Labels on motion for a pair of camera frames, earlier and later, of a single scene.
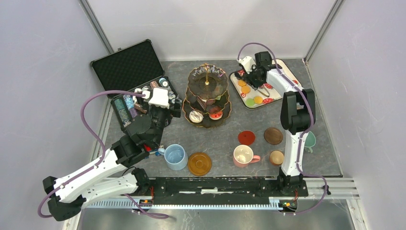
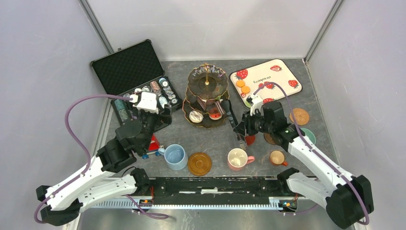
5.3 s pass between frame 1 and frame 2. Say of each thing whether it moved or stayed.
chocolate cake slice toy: stayed
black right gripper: moved
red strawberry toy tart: stayed
